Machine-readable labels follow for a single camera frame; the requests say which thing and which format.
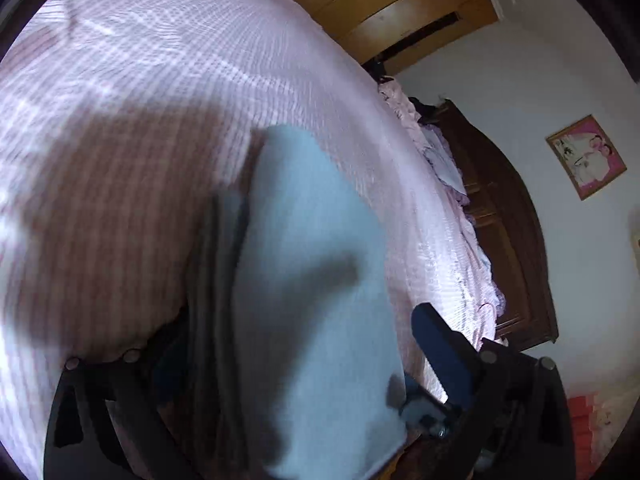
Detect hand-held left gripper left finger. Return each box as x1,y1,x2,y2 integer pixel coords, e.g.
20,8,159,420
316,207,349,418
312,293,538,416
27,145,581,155
44,347,201,480

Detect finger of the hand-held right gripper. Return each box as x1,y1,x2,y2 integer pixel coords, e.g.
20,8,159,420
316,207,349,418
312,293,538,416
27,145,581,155
397,372,458,438

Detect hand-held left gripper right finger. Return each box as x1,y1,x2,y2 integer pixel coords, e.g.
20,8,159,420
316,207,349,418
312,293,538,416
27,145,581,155
410,302,577,480

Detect grey pants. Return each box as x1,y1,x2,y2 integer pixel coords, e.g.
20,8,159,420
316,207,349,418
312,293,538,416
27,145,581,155
185,124,408,480

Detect dark wooden headboard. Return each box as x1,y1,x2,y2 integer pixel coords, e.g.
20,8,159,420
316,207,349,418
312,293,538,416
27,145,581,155
435,99,559,353

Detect red patterned cloth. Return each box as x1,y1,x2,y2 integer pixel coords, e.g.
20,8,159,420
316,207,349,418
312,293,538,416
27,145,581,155
567,394,626,461

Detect pink ruffled pillow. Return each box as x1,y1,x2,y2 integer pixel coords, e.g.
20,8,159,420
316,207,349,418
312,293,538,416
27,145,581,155
377,77,471,206

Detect pink plaid bed sheet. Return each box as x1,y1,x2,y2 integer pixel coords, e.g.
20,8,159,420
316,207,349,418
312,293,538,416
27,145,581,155
0,0,507,480

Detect wooden wardrobe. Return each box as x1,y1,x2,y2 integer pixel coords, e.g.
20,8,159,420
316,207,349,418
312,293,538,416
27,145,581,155
260,0,501,73

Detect framed wall picture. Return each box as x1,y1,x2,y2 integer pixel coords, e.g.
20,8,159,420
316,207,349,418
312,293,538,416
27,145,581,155
545,115,628,201

